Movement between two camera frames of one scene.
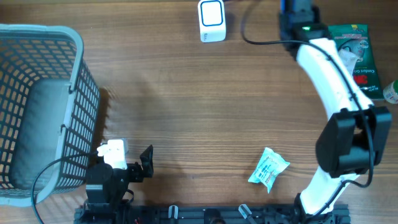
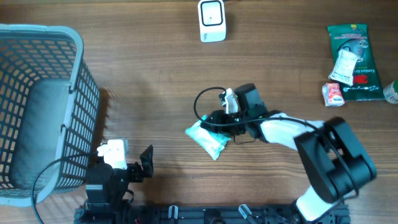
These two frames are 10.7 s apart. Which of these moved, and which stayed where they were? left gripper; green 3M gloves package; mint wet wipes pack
Moved: mint wet wipes pack
Stayed: green 3M gloves package; left gripper
